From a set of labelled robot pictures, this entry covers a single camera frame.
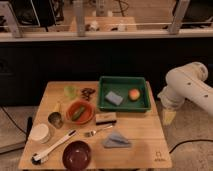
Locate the black cable right floor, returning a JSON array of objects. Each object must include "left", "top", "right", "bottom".
[{"left": 168, "top": 138, "right": 213, "bottom": 155}]

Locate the green plastic tray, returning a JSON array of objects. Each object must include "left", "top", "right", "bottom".
[{"left": 97, "top": 76, "right": 151, "bottom": 112}]

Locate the gray folded cloth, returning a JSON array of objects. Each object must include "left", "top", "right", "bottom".
[{"left": 102, "top": 131, "right": 132, "bottom": 148}]

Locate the orange plate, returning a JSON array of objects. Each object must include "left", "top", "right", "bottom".
[{"left": 65, "top": 100, "right": 94, "bottom": 125}]

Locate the black cable left floor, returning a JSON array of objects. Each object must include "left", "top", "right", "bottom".
[{"left": 0, "top": 105, "right": 28, "bottom": 137}]

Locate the blue sponge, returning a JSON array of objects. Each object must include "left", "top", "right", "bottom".
[{"left": 105, "top": 91, "right": 123, "bottom": 106}]

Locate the yellow small object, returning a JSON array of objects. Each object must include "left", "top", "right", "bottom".
[{"left": 53, "top": 102, "right": 61, "bottom": 113}]

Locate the green pickle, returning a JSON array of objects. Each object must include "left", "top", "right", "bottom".
[{"left": 71, "top": 106, "right": 85, "bottom": 121}]

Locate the black cable floor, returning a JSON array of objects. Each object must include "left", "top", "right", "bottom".
[
  {"left": 0, "top": 105, "right": 28, "bottom": 137},
  {"left": 168, "top": 138, "right": 213, "bottom": 155}
]

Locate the metal cup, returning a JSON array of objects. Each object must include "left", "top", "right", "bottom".
[{"left": 48, "top": 112, "right": 63, "bottom": 129}]

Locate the dark grape bunch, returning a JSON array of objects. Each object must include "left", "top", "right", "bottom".
[{"left": 81, "top": 88, "right": 96, "bottom": 101}]

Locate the wooden block with black base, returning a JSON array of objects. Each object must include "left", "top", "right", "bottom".
[{"left": 95, "top": 112, "right": 117, "bottom": 125}]

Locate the white ribbed gripper body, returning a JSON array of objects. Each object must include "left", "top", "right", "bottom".
[{"left": 157, "top": 86, "right": 182, "bottom": 110}]

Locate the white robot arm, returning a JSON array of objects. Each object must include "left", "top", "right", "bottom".
[{"left": 157, "top": 62, "right": 213, "bottom": 125}]

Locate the red yellow apple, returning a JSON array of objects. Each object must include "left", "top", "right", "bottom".
[{"left": 128, "top": 89, "right": 140, "bottom": 101}]

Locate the white round container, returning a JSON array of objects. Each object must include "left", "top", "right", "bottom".
[{"left": 29, "top": 124, "right": 51, "bottom": 143}]

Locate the dark red bowl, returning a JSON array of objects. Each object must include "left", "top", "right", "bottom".
[{"left": 62, "top": 141, "right": 91, "bottom": 171}]

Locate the metal fork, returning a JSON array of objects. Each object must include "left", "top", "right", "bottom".
[{"left": 84, "top": 125, "right": 113, "bottom": 137}]

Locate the green translucent cup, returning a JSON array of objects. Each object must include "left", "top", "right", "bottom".
[{"left": 64, "top": 86, "right": 77, "bottom": 100}]

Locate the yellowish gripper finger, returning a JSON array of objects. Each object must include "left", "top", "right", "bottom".
[{"left": 163, "top": 109, "right": 176, "bottom": 125}]

